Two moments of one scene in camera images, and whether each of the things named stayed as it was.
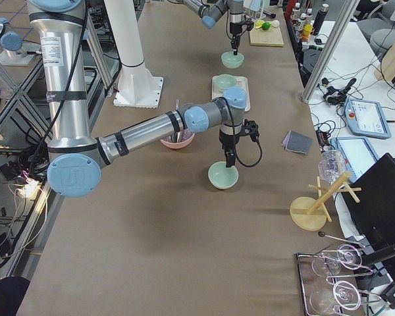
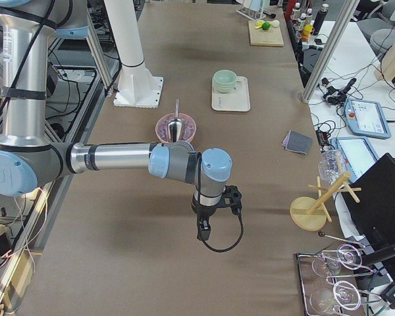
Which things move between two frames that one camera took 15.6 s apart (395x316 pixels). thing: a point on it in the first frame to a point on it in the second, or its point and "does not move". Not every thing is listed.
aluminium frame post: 329,51 does not move
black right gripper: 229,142 to 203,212
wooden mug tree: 310,213 does not move
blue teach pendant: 366,118 does not move
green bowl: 231,60 to 224,87
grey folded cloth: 297,142 does not move
